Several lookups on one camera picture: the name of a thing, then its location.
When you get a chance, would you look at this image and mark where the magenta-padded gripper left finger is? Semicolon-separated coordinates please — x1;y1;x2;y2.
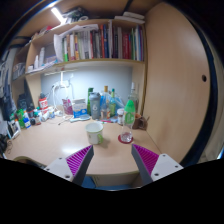
43;144;95;187

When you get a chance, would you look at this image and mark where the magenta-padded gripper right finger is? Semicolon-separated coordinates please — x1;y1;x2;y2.
130;143;184;186

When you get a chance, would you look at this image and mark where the clear bottle with green cap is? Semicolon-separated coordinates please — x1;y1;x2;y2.
119;98;137;144

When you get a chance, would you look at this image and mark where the flat round red coaster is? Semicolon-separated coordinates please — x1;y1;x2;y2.
117;132;135;145

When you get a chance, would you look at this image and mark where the brown mug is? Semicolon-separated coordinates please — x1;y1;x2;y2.
132;112;150;131

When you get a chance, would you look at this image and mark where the small jar with white lid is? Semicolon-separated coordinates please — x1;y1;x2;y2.
116;107;126;126

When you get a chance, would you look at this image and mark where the blue and white carton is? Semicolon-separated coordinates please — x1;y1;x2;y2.
71;97;89;119

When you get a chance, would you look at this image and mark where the pink packet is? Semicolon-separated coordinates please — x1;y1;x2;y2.
61;97;75;116

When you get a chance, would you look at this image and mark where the grey shaker bottle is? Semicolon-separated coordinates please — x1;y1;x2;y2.
88;91;102;121

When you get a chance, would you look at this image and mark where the dark green bottle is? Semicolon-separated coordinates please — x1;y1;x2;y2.
86;86;95;116

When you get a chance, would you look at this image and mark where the yellow-capped glass bottle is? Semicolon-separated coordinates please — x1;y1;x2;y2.
100;85;111;121

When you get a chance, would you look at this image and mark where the green glass bottle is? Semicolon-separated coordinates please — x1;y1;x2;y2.
108;87;118;118

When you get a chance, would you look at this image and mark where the clear glass bottle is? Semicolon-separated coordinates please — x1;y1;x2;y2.
127;81;140;113

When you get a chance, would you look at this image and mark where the red and white can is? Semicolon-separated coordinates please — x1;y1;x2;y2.
37;96;50;111

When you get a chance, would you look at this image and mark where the small green plastic bottle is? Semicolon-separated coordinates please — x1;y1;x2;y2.
16;108;26;130

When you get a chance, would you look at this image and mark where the under-shelf light bar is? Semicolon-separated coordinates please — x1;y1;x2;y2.
44;67;78;76

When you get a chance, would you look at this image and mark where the wooden shelf unit with books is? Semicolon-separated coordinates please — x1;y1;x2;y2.
10;10;147;83

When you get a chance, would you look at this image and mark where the ceiling strip light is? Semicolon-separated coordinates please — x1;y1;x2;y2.
50;6;66;25

